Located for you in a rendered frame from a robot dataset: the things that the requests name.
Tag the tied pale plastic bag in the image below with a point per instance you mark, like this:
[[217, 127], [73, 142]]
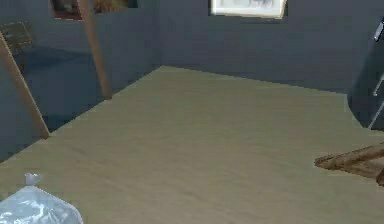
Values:
[[35, 206]]

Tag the brown wooden door frame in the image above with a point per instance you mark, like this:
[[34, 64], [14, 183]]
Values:
[[96, 53]]

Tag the white framed wall picture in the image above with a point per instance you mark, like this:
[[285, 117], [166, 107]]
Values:
[[248, 6]]

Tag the brown framed picture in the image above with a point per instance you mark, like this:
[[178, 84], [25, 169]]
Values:
[[111, 5]]

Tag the dark red framed picture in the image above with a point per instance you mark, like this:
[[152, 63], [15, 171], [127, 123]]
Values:
[[66, 8]]

